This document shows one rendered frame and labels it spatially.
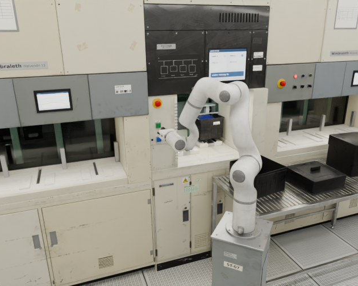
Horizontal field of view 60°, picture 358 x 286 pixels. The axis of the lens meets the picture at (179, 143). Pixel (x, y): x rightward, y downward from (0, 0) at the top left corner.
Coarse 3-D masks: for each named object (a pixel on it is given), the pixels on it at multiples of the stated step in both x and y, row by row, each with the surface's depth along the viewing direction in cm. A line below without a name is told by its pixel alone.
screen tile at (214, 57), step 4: (212, 56) 207; (216, 56) 208; (220, 56) 209; (212, 60) 208; (216, 60) 209; (220, 60) 210; (224, 60) 211; (216, 64) 210; (220, 64) 211; (224, 64) 212; (212, 68) 210; (216, 68) 211; (220, 68) 212; (224, 68) 213
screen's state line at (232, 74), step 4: (220, 72) 213; (224, 72) 214; (228, 72) 215; (232, 72) 216; (236, 72) 217; (240, 72) 218; (212, 76) 212; (216, 76) 213; (220, 76) 214; (224, 76) 215; (228, 76) 216; (232, 76) 217
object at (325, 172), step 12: (288, 168) 223; (300, 168) 222; (312, 168) 216; (324, 168) 221; (288, 180) 224; (300, 180) 213; (312, 180) 203; (324, 180) 204; (336, 180) 208; (312, 192) 204; (324, 192) 207
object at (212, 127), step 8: (208, 104) 262; (208, 112) 264; (216, 112) 268; (200, 120) 255; (208, 120) 257; (216, 120) 260; (200, 128) 257; (208, 128) 259; (216, 128) 262; (200, 136) 259; (208, 136) 262; (216, 136) 264
